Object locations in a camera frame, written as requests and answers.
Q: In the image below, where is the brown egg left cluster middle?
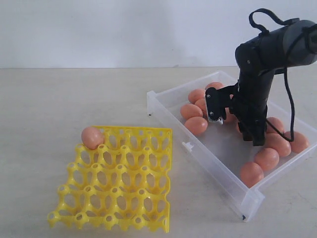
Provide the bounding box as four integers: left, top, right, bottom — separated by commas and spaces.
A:
180, 104, 203, 120

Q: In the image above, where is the brown egg cluster back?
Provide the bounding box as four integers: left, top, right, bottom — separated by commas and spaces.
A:
205, 82, 225, 90

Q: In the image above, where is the brown egg bin right back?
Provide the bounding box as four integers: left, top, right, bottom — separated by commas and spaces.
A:
266, 117, 285, 134

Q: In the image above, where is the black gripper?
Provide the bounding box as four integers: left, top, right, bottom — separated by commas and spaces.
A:
234, 79, 269, 146

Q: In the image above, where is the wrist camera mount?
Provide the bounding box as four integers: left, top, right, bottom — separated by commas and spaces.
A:
205, 83, 238, 124

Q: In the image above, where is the brown egg cluster centre-right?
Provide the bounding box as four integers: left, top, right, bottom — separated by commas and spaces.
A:
224, 108, 237, 123

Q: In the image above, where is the brown egg bin front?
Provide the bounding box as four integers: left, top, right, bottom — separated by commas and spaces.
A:
240, 162, 264, 188

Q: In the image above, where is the clear plastic bin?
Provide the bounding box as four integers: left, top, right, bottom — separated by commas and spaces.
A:
147, 71, 317, 222

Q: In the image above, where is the yellow plastic egg tray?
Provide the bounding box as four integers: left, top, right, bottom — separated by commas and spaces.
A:
48, 125, 172, 232

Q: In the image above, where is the black strap loop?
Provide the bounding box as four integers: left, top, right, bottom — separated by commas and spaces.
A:
248, 8, 300, 34

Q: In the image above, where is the brown egg left cluster front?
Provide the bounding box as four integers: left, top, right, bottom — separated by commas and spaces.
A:
184, 117, 208, 135

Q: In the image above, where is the brown egg cluster centre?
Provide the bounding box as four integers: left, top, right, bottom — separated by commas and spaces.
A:
194, 98, 207, 117

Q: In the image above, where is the brown egg bin right middle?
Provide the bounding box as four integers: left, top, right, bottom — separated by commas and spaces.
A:
264, 133, 291, 157

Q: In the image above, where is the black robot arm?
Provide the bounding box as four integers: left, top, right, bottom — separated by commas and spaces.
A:
232, 20, 317, 146

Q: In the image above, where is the black camera cable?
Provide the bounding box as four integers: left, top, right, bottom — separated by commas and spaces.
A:
266, 69, 297, 143

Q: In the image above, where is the brown egg bin front-right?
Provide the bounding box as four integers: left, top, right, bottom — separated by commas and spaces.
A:
254, 148, 280, 171

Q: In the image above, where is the brown egg bin far right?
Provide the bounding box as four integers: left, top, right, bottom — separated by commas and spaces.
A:
290, 131, 310, 154

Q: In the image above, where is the brown egg cluster back-left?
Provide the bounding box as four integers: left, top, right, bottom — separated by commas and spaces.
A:
188, 88, 205, 104

